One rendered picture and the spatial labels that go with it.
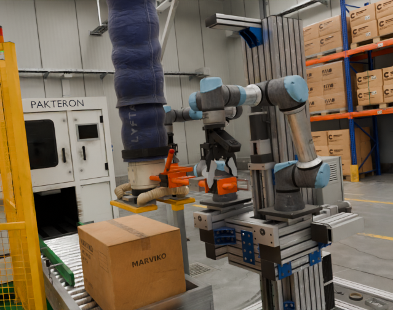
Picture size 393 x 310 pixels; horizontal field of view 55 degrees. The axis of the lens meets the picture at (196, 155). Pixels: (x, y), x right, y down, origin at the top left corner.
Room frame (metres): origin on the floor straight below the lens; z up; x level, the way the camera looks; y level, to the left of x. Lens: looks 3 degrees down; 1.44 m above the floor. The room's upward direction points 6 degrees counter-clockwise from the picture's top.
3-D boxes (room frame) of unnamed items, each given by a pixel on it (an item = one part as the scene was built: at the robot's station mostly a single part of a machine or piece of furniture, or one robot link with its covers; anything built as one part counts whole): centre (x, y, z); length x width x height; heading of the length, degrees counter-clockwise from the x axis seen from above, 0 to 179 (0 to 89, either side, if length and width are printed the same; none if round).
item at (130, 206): (1.71, 0.32, 1.16); 0.34 x 0.10 x 0.05; 31
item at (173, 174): (1.54, 0.10, 1.27); 0.10 x 0.08 x 0.06; 121
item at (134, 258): (2.14, 0.45, 0.75); 0.60 x 0.40 x 0.40; 31
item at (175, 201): (1.80, 0.15, 1.16); 0.34 x 0.10 x 0.05; 31
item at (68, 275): (3.01, 1.32, 0.60); 1.60 x 0.10 x 0.09; 32
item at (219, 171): (2.23, -0.14, 1.20); 0.13 x 0.12 x 0.14; 43
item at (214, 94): (1.26, -0.07, 1.57); 0.09 x 0.08 x 0.11; 136
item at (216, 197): (2.23, -0.15, 1.09); 0.15 x 0.15 x 0.10
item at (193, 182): (1.36, -0.01, 1.26); 0.07 x 0.07 x 0.04; 31
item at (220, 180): (1.24, -0.07, 1.27); 0.08 x 0.07 x 0.05; 31
